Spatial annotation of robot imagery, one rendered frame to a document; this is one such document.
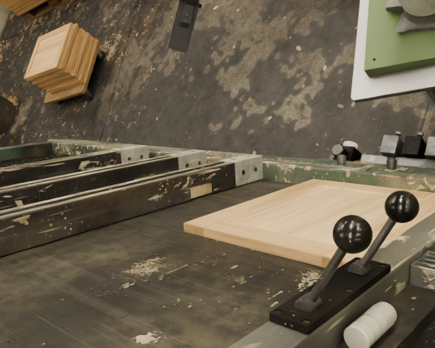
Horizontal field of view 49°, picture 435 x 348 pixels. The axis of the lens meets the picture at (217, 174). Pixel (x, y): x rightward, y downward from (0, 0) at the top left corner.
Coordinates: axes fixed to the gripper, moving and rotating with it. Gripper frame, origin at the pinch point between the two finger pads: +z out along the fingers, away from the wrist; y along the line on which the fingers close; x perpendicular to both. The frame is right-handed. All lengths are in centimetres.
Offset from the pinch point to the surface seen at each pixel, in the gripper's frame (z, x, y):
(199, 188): 36, 17, -42
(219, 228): 33.1, 16.9, -9.3
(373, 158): 18, 65, -52
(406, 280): 24.2, 37.4, 18.8
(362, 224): 13.6, 19.1, 34.1
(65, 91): 69, -64, -351
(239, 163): 29, 28, -52
